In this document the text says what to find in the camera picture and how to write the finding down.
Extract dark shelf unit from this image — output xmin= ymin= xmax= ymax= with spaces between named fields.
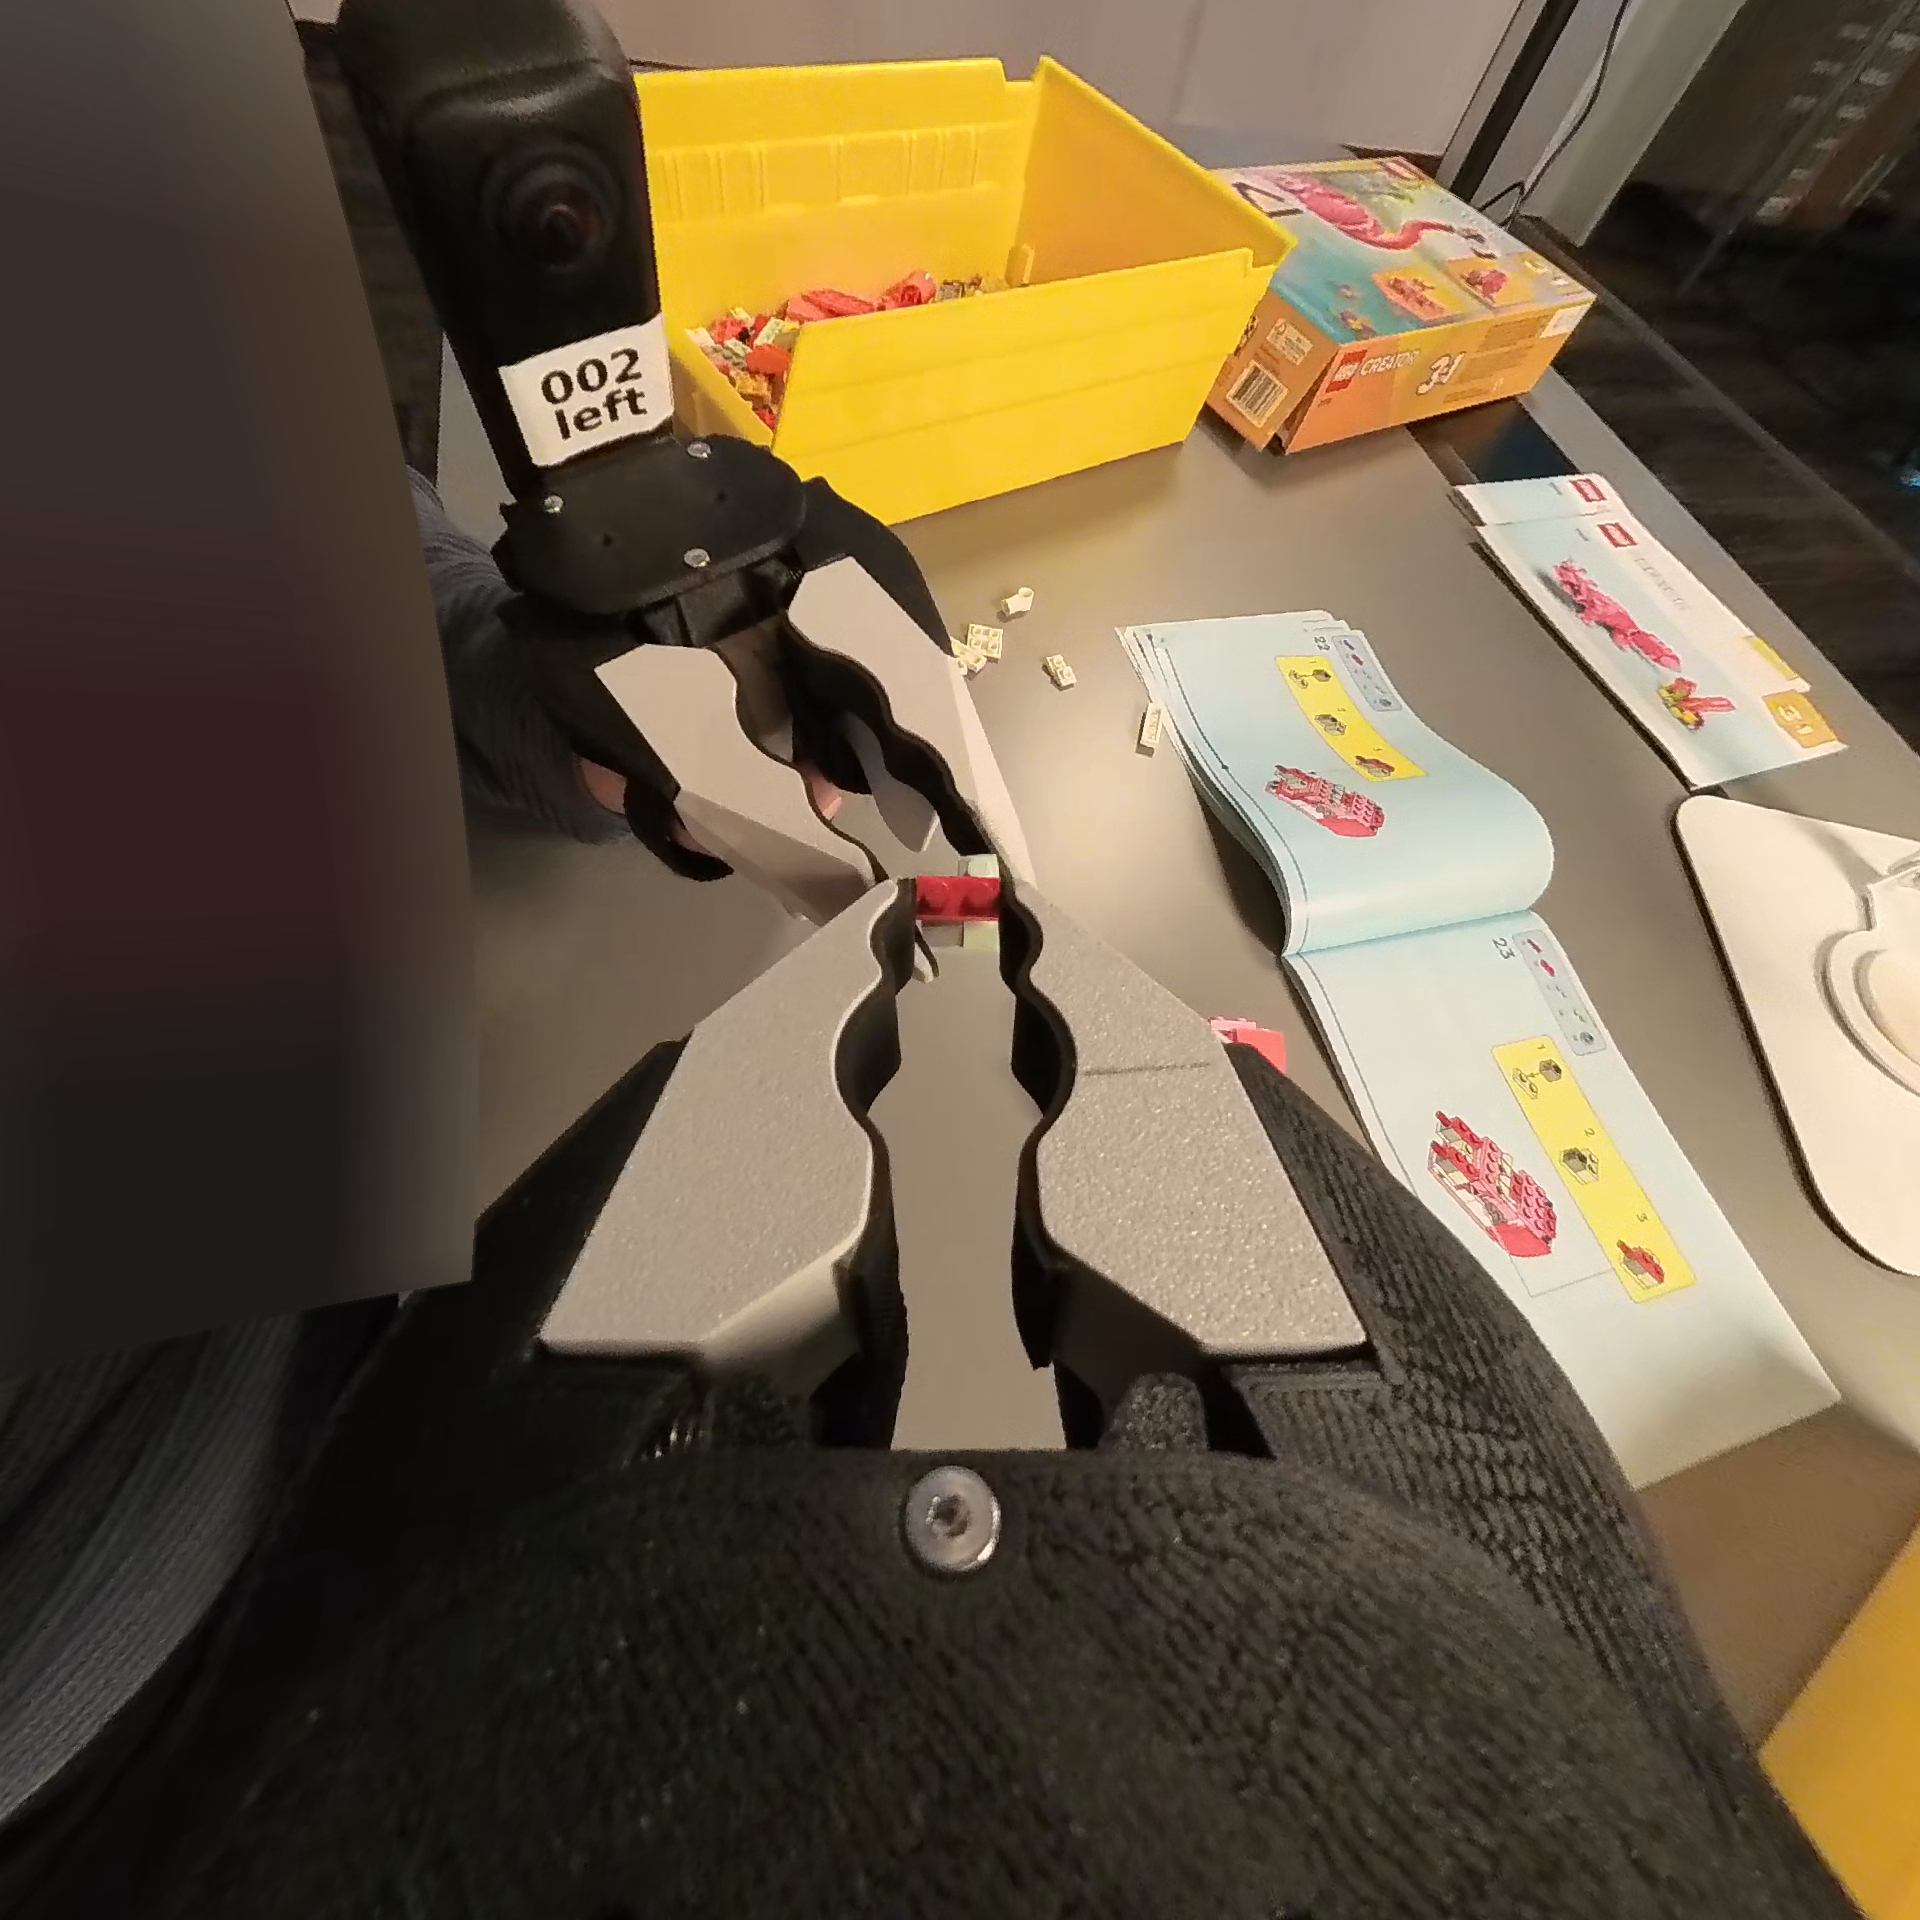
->
xmin=1613 ymin=0 xmax=1920 ymax=279

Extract open instruction booklet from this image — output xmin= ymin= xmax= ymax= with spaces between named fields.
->
xmin=1118 ymin=607 xmax=1844 ymax=1489

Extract toy set cardboard box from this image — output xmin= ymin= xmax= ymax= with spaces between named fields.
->
xmin=1203 ymin=157 xmax=1596 ymax=455

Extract clear round plastic piece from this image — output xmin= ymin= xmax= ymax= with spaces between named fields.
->
xmin=1813 ymin=851 xmax=1920 ymax=1100

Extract yellow plastic lid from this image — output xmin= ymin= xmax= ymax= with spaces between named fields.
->
xmin=1760 ymin=1528 xmax=1920 ymax=1920

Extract person's grey knitted sweater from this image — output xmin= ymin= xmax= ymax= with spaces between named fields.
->
xmin=0 ymin=1301 xmax=445 ymax=1823

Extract red toy brick model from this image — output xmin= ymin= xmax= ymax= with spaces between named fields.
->
xmin=909 ymin=855 xmax=1007 ymax=984

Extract person's left hand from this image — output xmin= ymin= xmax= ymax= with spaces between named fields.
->
xmin=575 ymin=755 xmax=846 ymax=824

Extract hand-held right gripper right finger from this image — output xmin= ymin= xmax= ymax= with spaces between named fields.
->
xmin=996 ymin=882 xmax=1372 ymax=1451

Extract closed instruction booklet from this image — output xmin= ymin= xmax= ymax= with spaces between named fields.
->
xmin=1453 ymin=474 xmax=1621 ymax=568
xmin=1477 ymin=510 xmax=1846 ymax=793

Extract person's left forearm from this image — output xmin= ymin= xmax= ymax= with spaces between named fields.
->
xmin=417 ymin=465 xmax=605 ymax=845

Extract white pad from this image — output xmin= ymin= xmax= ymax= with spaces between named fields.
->
xmin=1671 ymin=793 xmax=1920 ymax=1278

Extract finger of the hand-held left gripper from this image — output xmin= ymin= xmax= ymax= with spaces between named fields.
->
xmin=596 ymin=642 xmax=897 ymax=925
xmin=780 ymin=556 xmax=1041 ymax=888

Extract yellow plastic bin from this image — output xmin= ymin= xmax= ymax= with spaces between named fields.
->
xmin=634 ymin=55 xmax=1300 ymax=525

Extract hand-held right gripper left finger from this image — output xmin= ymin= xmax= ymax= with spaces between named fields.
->
xmin=538 ymin=882 xmax=921 ymax=1445

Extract heap of toy bricks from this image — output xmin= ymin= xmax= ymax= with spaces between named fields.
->
xmin=688 ymin=267 xmax=1037 ymax=439

